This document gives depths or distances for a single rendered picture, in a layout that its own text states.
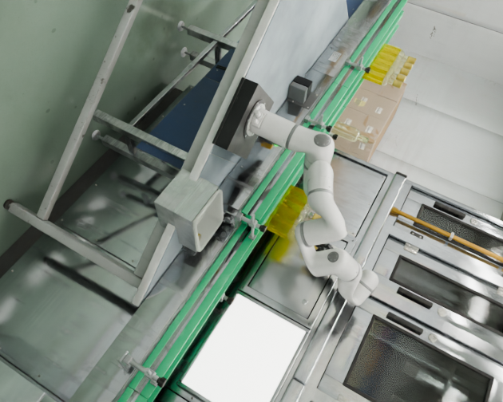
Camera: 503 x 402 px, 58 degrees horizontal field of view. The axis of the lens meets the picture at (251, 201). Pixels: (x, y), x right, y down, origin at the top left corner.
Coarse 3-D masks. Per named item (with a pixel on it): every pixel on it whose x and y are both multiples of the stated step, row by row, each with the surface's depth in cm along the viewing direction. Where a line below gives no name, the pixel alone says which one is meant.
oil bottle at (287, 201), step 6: (282, 198) 194; (288, 198) 194; (294, 198) 195; (282, 204) 193; (288, 204) 193; (294, 204) 193; (300, 204) 193; (306, 204) 193; (294, 210) 192; (300, 210) 191; (306, 210) 192; (306, 216) 193
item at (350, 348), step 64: (384, 192) 220; (256, 256) 200; (384, 256) 202; (448, 256) 201; (320, 320) 183; (384, 320) 185; (448, 320) 187; (320, 384) 171; (384, 384) 172; (448, 384) 173
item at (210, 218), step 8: (216, 192) 157; (208, 200) 157; (216, 200) 165; (208, 208) 173; (216, 208) 170; (200, 216) 152; (208, 216) 176; (216, 216) 175; (200, 224) 174; (208, 224) 174; (216, 224) 175; (200, 232) 172; (208, 232) 173; (200, 240) 171; (208, 240) 171; (200, 248) 168
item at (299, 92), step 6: (300, 78) 207; (294, 84) 204; (300, 84) 205; (306, 84) 205; (294, 90) 205; (300, 90) 203; (306, 90) 203; (288, 96) 210; (294, 96) 208; (300, 96) 206; (306, 96) 207; (300, 102) 209
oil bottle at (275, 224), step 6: (270, 216) 189; (276, 216) 189; (270, 222) 188; (276, 222) 188; (282, 222) 188; (288, 222) 188; (270, 228) 189; (276, 228) 187; (282, 228) 186; (288, 228) 186; (294, 228) 187; (282, 234) 188; (288, 234) 186; (294, 234) 186
